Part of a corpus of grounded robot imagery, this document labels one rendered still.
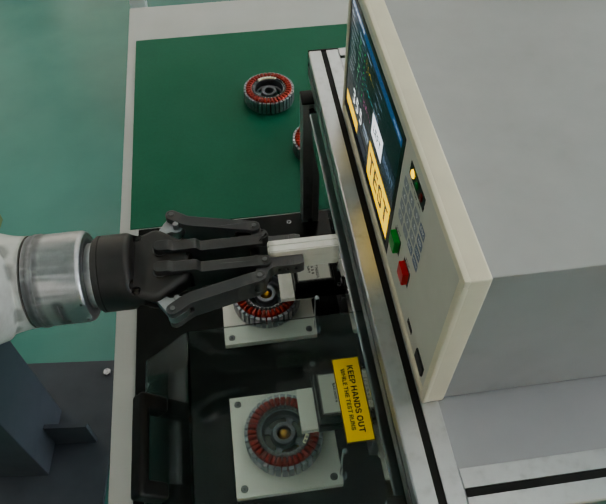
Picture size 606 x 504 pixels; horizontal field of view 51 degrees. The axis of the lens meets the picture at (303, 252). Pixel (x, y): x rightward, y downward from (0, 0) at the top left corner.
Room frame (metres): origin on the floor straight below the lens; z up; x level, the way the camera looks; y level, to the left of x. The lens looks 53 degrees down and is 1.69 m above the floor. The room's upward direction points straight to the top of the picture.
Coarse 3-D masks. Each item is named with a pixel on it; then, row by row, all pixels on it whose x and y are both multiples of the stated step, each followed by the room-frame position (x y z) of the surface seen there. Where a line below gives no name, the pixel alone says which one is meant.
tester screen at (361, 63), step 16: (352, 16) 0.67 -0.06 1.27; (352, 32) 0.66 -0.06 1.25; (352, 48) 0.65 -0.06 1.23; (368, 48) 0.58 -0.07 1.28; (352, 64) 0.65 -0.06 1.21; (368, 64) 0.57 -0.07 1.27; (352, 80) 0.64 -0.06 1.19; (368, 80) 0.57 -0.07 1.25; (368, 96) 0.56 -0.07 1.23; (384, 96) 0.50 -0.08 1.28; (368, 112) 0.55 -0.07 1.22; (384, 112) 0.50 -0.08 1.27; (368, 128) 0.55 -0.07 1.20; (384, 128) 0.49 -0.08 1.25; (368, 144) 0.54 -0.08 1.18; (384, 144) 0.48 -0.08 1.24; (400, 144) 0.43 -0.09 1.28; (384, 240) 0.44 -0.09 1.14
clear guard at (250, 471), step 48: (192, 336) 0.36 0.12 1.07; (240, 336) 0.36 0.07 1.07; (288, 336) 0.36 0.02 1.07; (336, 336) 0.36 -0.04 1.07; (192, 384) 0.30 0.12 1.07; (240, 384) 0.30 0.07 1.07; (288, 384) 0.30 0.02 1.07; (192, 432) 0.25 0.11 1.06; (240, 432) 0.25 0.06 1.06; (288, 432) 0.25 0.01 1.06; (336, 432) 0.25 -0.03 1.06; (384, 432) 0.25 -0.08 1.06; (192, 480) 0.20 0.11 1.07; (240, 480) 0.20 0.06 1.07; (288, 480) 0.20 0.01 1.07; (336, 480) 0.20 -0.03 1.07; (384, 480) 0.20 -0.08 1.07
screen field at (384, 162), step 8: (376, 128) 0.52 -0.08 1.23; (376, 136) 0.51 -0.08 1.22; (376, 144) 0.51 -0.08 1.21; (384, 152) 0.48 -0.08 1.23; (384, 160) 0.47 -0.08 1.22; (384, 168) 0.47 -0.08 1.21; (384, 176) 0.47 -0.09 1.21; (392, 176) 0.44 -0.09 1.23; (392, 184) 0.44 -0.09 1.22; (392, 192) 0.43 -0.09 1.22
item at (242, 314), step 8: (272, 280) 0.61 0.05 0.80; (272, 288) 0.59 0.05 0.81; (256, 296) 0.58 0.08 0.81; (272, 296) 0.58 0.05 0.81; (240, 304) 0.56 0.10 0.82; (248, 304) 0.56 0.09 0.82; (264, 304) 0.57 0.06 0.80; (272, 304) 0.57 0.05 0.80; (280, 304) 0.56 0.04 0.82; (288, 304) 0.56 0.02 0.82; (296, 304) 0.56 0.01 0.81; (240, 312) 0.54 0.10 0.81; (248, 312) 0.54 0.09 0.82; (256, 312) 0.54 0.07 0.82; (264, 312) 0.54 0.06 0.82; (272, 312) 0.54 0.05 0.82; (280, 312) 0.54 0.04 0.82; (288, 312) 0.55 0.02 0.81; (248, 320) 0.54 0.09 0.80; (256, 320) 0.53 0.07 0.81; (264, 320) 0.53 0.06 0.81; (272, 320) 0.54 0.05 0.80
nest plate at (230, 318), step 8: (232, 304) 0.58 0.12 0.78; (256, 304) 0.58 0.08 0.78; (304, 304) 0.58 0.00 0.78; (224, 312) 0.56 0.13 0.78; (232, 312) 0.56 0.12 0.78; (296, 312) 0.56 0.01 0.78; (304, 312) 0.56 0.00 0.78; (312, 312) 0.56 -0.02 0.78; (224, 320) 0.55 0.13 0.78; (232, 320) 0.55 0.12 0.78; (240, 320) 0.55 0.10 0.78
